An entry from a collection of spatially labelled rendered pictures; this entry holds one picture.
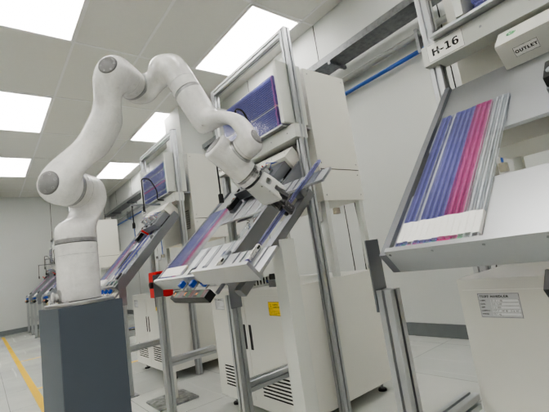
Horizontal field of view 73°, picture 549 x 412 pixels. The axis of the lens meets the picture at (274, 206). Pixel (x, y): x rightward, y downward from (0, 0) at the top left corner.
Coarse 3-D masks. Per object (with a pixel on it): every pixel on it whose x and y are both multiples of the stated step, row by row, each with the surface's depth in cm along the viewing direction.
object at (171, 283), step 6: (180, 276) 170; (186, 276) 164; (192, 276) 159; (156, 282) 194; (162, 282) 188; (168, 282) 183; (174, 282) 178; (186, 282) 169; (162, 288) 196; (168, 288) 190; (174, 288) 185
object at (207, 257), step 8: (208, 248) 179; (216, 248) 172; (224, 248) 165; (200, 256) 180; (208, 256) 171; (216, 256) 164; (192, 264) 179; (200, 264) 170; (208, 264) 163; (184, 272) 178
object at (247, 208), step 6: (234, 192) 228; (228, 198) 229; (252, 198) 193; (222, 204) 226; (246, 204) 192; (252, 204) 184; (258, 204) 178; (216, 210) 225; (240, 210) 191; (246, 210) 184; (252, 210) 177; (228, 216) 199; (234, 216) 190; (240, 216) 184; (246, 216) 178; (228, 222) 192
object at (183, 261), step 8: (224, 208) 212; (216, 216) 211; (224, 216) 200; (208, 224) 209; (216, 224) 198; (200, 232) 208; (208, 232) 197; (192, 240) 207; (200, 240) 196; (208, 240) 189; (184, 248) 207; (192, 248) 196; (200, 248) 186; (184, 256) 195; (192, 256) 185; (176, 264) 193; (184, 264) 184; (168, 272) 192; (176, 272) 182
